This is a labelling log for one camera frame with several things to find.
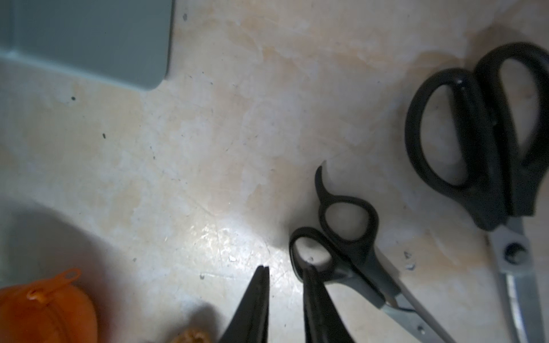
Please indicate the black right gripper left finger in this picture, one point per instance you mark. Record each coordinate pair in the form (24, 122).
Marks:
(251, 319)

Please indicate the orange tiger plush toy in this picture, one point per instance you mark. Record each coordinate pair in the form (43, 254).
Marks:
(48, 310)

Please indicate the small black thin scissors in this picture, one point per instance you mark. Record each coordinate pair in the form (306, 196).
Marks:
(354, 264)

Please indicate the brown dog plush toy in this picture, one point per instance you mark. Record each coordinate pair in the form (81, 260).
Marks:
(192, 335)

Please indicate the light blue box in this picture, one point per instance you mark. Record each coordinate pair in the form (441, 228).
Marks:
(120, 42)

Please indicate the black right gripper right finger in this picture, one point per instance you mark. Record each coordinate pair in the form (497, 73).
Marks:
(322, 321)

